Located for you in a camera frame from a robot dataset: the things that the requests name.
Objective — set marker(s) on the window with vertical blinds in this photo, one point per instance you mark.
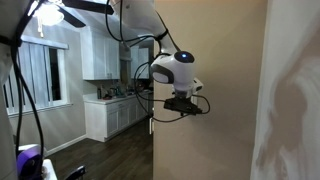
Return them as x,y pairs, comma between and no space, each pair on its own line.
40,75

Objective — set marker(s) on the dark bottle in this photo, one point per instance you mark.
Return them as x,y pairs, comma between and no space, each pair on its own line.
99,93

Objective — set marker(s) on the small white upper cabinet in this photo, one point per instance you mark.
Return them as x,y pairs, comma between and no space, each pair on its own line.
144,63

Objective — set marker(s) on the black clamp piece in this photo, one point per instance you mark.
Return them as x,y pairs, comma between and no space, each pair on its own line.
76,173

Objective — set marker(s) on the ceiling fan with light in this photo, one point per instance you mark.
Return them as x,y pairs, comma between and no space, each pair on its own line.
50,13

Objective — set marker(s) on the purple round object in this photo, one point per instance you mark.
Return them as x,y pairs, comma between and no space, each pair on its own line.
26,161

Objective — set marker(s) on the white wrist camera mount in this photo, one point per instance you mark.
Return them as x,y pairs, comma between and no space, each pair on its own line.
198,85

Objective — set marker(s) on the white lower kitchen cabinet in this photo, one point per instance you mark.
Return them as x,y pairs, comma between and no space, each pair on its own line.
113,118

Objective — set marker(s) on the green bottle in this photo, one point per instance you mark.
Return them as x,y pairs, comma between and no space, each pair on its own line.
118,90

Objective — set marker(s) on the large white upper cabinet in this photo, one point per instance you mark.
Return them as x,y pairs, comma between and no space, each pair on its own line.
100,60

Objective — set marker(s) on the white box-shaped furniture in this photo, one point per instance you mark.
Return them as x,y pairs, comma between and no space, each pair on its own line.
151,125

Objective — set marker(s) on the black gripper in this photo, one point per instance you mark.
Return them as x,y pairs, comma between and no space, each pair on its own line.
181,106

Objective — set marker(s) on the small kitchen window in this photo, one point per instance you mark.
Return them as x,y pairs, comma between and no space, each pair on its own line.
124,71

